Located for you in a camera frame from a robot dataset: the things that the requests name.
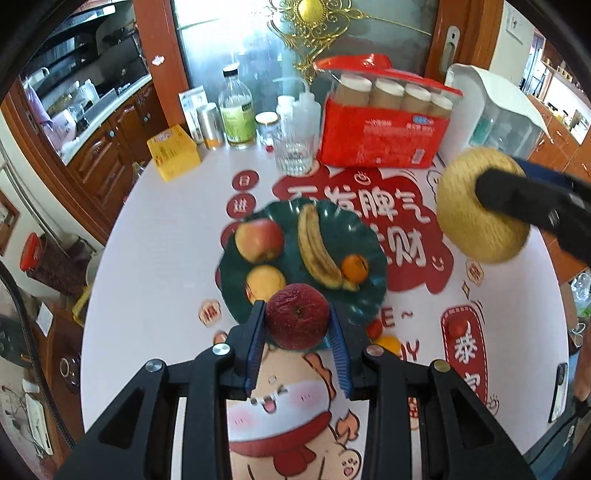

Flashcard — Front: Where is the yellow orange with red sticker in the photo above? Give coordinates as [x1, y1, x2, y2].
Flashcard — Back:
[246, 264, 287, 305]

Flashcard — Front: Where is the ripe spotted banana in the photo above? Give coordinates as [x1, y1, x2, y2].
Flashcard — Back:
[297, 203, 360, 292]

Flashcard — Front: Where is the small white bottle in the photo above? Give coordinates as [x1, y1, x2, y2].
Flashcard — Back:
[277, 95, 296, 126]

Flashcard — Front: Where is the orange tangerine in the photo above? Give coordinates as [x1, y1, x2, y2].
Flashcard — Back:
[341, 254, 370, 283]

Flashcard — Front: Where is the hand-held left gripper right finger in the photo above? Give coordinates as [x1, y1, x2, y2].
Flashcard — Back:
[329, 307, 536, 480]

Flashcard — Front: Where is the red-lidded jar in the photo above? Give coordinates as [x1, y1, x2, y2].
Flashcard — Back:
[21, 232, 90, 296]

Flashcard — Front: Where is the yellow box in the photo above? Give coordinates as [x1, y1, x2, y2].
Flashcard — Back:
[147, 124, 203, 182]

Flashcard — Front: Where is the red paper cup package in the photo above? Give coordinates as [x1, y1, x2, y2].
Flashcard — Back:
[314, 54, 463, 169]

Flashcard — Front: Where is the gold door ornament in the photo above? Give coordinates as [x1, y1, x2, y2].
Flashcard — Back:
[268, 0, 430, 84]

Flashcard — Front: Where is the wooden kitchen cabinet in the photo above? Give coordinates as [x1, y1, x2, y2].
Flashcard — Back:
[60, 80, 195, 222]

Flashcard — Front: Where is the white carton box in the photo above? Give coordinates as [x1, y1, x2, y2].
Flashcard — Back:
[179, 85, 208, 144]

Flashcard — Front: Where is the white squeeze bottle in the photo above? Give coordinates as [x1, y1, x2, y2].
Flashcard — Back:
[274, 78, 321, 139]

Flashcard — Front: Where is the black smartphone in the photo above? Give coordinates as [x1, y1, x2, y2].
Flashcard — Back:
[549, 362, 568, 423]

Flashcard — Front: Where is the small jar with lid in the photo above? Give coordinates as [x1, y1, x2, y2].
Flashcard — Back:
[255, 112, 280, 144]

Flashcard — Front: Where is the clear drinking glass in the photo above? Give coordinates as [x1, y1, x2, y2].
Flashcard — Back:
[272, 127, 315, 176]

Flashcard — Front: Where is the silver orange can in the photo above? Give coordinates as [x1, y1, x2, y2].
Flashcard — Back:
[196, 102, 225, 151]

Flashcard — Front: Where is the dark green scalloped plate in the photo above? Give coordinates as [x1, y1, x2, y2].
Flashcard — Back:
[218, 199, 389, 354]

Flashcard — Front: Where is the dark red apple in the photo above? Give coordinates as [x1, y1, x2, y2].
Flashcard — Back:
[265, 284, 331, 350]

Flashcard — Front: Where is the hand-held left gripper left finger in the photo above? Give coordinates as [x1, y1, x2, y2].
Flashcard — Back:
[55, 300, 267, 480]

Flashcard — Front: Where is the clear bottle with green label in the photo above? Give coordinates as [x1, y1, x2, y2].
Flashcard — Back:
[218, 65, 257, 149]

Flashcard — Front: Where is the large yellow pear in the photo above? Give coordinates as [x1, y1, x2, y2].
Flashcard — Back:
[436, 148, 532, 265]

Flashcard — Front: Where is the white countertop appliance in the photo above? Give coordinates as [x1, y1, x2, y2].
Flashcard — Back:
[444, 63, 552, 160]

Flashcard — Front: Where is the red yellow apple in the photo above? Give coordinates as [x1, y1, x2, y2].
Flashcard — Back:
[235, 218, 284, 265]

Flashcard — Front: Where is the silver door handle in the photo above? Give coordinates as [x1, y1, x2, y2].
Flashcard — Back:
[441, 25, 460, 70]

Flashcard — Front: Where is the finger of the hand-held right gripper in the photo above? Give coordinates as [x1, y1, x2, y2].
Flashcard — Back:
[510, 158, 591, 195]
[475, 168, 573, 229]

